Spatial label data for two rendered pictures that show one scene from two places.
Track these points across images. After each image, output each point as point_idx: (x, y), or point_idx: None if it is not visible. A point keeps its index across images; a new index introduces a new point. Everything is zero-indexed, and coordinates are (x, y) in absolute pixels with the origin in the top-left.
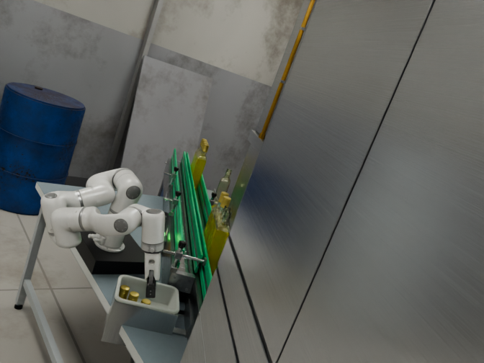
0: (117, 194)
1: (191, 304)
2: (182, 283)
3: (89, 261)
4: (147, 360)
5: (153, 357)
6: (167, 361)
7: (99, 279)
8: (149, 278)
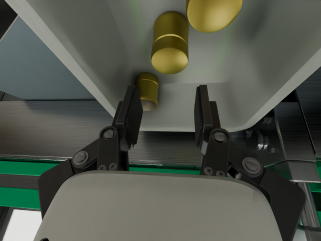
0: None
1: (190, 134)
2: (252, 144)
3: None
4: (13, 49)
5: (37, 59)
6: (53, 77)
7: None
8: (42, 212)
